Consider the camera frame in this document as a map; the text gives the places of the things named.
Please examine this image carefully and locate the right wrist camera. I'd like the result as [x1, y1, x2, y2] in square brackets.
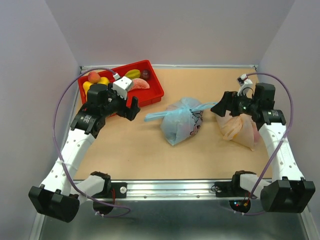
[237, 74, 253, 96]

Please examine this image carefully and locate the aluminium front rail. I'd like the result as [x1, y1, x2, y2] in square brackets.
[112, 179, 231, 202]

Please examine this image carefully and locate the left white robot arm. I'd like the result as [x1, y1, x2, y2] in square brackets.
[28, 79, 140, 223]

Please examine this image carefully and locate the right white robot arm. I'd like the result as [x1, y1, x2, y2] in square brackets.
[211, 83, 316, 213]

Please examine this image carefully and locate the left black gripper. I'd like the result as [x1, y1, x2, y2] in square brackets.
[101, 83, 141, 121]

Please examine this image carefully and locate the orange mango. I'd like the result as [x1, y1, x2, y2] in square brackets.
[82, 81, 92, 95]

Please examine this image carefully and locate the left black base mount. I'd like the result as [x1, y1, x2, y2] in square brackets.
[93, 181, 128, 199]

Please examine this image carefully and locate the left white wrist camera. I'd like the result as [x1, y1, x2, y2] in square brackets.
[112, 76, 134, 100]

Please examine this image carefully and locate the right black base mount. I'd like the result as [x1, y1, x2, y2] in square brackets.
[210, 181, 248, 198]

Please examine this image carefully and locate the peach fruit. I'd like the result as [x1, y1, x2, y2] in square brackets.
[87, 71, 101, 84]

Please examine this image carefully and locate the yellow pear fruit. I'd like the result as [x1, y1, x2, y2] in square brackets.
[97, 77, 110, 86]

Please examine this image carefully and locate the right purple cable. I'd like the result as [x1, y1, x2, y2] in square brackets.
[234, 72, 294, 216]

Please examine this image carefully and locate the red plastic tray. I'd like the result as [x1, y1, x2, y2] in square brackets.
[77, 60, 164, 108]

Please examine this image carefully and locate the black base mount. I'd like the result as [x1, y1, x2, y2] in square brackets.
[93, 181, 128, 199]
[210, 181, 248, 198]

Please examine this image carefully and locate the light blue plastic bag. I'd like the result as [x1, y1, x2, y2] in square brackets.
[144, 97, 217, 146]

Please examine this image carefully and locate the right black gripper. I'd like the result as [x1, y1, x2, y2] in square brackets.
[210, 89, 259, 117]

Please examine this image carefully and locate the orange plastic bag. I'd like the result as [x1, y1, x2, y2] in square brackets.
[214, 111, 260, 151]

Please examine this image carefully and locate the yellow green starfruit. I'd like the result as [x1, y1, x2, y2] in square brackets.
[124, 69, 141, 80]

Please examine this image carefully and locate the pink grapefruit slice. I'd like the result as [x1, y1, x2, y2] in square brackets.
[130, 78, 150, 91]

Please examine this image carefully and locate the dark purple plum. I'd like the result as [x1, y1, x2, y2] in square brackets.
[140, 69, 151, 81]

